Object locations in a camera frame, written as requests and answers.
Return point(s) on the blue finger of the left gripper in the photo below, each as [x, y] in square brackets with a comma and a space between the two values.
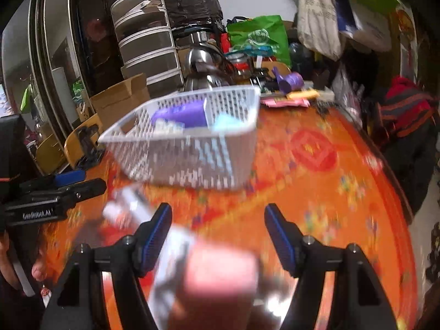
[63, 179]

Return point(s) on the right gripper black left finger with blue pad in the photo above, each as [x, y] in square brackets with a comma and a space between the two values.
[78, 300]

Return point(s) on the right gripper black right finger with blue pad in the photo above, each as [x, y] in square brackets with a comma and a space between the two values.
[359, 300]

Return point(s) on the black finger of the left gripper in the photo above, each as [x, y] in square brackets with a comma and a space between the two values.
[73, 194]

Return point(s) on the pink white tissue pack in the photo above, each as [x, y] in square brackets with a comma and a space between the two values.
[200, 284]

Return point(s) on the purple tissue pack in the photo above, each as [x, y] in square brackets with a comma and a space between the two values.
[190, 114]

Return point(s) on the person's left hand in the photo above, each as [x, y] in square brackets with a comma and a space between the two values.
[38, 270]

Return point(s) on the wooden chair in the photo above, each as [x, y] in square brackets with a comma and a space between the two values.
[81, 146]

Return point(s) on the cardboard box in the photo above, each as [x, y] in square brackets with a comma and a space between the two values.
[118, 100]

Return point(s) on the white perforated plastic basket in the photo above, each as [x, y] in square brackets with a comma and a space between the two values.
[167, 153]

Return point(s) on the dark wooden glass cabinet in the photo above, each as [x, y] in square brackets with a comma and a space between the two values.
[55, 56]

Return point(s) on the white plastic drawer tower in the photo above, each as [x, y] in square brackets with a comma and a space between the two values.
[147, 46]

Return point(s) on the light blue packet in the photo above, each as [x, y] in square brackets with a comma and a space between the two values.
[225, 123]

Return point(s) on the stainless steel kettle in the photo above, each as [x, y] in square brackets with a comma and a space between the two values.
[205, 67]

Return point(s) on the red striped clothing pile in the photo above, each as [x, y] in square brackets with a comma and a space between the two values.
[407, 134]

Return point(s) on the yellow object on table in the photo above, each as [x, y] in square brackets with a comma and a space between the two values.
[303, 94]

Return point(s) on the black bag on drawers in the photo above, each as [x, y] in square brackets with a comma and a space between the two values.
[185, 12]

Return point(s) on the purple plastic cup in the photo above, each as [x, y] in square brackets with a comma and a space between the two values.
[290, 83]

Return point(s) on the green shopping bag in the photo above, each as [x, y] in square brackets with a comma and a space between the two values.
[265, 34]

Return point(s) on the white hanging bag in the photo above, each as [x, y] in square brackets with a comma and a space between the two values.
[356, 22]

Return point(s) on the beige canvas tote bag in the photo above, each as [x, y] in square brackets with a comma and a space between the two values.
[318, 27]

